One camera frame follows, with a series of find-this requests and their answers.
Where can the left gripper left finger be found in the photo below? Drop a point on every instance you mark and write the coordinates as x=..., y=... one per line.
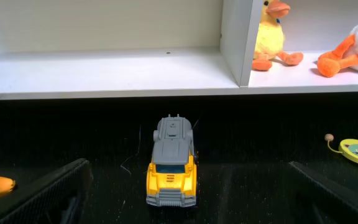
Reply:
x=42, y=199

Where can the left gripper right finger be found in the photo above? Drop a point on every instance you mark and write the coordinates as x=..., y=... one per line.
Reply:
x=331, y=202

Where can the grey and yellow toy truck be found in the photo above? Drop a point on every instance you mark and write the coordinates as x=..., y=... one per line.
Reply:
x=171, y=174

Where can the yellow rattle drum toy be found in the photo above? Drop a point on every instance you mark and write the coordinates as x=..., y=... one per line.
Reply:
x=357, y=152

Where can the white shelf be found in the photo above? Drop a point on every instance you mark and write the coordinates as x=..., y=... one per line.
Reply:
x=104, y=68

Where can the yellow plush duck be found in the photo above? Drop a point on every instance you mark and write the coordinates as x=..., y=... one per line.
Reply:
x=269, y=37

